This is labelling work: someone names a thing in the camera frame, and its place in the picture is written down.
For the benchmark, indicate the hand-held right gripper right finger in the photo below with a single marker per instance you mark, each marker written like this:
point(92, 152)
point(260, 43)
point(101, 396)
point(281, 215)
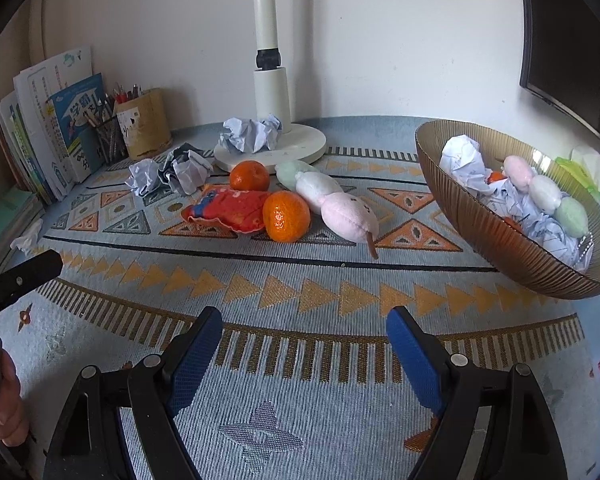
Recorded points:
point(415, 355)

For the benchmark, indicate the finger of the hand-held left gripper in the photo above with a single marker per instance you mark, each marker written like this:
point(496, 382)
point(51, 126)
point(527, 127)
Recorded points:
point(25, 277)

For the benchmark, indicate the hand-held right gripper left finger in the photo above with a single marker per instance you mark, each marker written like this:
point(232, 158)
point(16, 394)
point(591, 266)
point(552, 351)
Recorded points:
point(195, 360)

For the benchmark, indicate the amber ribbed glass bowl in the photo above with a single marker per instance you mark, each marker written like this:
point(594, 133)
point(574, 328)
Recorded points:
point(505, 255)

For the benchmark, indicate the plush dango skewer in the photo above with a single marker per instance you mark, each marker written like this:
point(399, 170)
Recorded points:
point(347, 212)

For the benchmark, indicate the pile of paper balls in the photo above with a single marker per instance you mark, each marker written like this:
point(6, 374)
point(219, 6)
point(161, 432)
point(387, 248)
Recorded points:
point(187, 172)

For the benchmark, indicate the person's left hand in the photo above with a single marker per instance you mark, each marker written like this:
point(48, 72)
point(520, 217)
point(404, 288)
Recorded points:
point(10, 410)

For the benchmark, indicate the small crumpled white tissue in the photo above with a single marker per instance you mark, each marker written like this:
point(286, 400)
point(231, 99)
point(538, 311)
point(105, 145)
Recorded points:
point(27, 237)

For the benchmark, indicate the stack of green books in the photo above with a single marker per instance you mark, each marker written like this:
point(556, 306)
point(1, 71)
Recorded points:
point(7, 215)

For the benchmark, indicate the patterned woven table mat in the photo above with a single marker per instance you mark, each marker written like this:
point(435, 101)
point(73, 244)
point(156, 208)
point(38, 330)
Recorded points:
point(300, 270)

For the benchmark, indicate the row of standing books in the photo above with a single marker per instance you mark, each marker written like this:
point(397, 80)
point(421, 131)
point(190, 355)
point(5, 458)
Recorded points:
point(60, 125)

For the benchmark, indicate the black mesh pencil cup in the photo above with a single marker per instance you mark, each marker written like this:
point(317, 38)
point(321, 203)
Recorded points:
point(111, 142)

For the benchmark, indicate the bunch of pencils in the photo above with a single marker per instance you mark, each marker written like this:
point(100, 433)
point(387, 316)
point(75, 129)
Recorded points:
point(100, 112)

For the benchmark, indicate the tan pen holder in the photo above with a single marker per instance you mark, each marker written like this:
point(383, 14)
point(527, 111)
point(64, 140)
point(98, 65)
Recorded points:
point(147, 127)

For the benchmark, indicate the bunch of pens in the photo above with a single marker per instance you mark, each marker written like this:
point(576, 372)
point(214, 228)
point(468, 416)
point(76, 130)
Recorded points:
point(127, 94)

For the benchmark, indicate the green tissue pack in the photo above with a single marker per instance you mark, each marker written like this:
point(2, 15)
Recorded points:
point(587, 170)

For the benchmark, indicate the white desk lamp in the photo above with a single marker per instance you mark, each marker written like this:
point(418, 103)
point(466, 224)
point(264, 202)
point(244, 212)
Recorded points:
point(270, 90)

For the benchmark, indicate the black wall television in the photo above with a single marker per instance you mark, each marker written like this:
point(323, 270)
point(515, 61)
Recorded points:
point(575, 35)

